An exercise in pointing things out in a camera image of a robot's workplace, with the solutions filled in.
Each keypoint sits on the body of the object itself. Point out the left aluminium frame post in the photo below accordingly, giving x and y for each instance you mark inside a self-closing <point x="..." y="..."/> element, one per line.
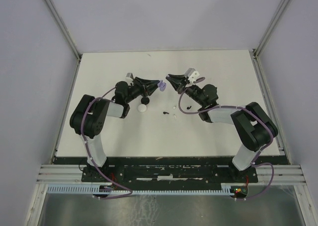
<point x="62" y="27"/>

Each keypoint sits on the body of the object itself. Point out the aluminium frame post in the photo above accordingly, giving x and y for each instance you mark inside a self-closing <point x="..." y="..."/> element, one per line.
<point x="278" y="14"/>
<point x="62" y="27"/>

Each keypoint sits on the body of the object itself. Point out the right aluminium frame post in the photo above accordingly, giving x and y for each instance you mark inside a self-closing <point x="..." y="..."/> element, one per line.
<point x="278" y="14"/>

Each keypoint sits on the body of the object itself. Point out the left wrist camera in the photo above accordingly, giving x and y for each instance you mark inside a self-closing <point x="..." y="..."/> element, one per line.
<point x="129" y="77"/>

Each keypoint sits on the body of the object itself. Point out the white earbud charging case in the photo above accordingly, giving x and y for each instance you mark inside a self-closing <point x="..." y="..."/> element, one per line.
<point x="142" y="108"/>

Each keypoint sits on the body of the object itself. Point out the black earbud charging case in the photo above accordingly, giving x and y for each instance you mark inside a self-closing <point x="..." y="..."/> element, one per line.
<point x="145" y="100"/>

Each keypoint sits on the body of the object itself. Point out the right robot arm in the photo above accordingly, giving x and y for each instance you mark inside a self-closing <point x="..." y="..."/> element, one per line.
<point x="254" y="127"/>

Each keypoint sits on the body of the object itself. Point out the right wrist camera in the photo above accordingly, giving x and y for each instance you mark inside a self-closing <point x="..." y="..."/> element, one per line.
<point x="191" y="75"/>

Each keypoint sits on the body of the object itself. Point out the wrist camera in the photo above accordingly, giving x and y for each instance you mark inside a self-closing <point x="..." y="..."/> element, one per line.
<point x="191" y="75"/>
<point x="129" y="77"/>

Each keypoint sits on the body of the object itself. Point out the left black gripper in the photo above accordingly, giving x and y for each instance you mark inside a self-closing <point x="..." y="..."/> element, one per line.
<point x="147" y="86"/>

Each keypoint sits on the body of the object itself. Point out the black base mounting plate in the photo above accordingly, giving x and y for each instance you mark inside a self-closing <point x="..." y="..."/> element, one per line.
<point x="147" y="173"/>

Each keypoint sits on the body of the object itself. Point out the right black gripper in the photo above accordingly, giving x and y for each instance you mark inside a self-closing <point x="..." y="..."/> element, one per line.
<point x="178" y="82"/>

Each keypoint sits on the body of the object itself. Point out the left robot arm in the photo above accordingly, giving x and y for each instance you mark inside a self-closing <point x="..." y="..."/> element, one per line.
<point x="89" y="116"/>

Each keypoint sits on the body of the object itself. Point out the purple earbud charging case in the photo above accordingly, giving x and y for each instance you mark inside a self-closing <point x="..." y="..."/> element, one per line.
<point x="161" y="85"/>

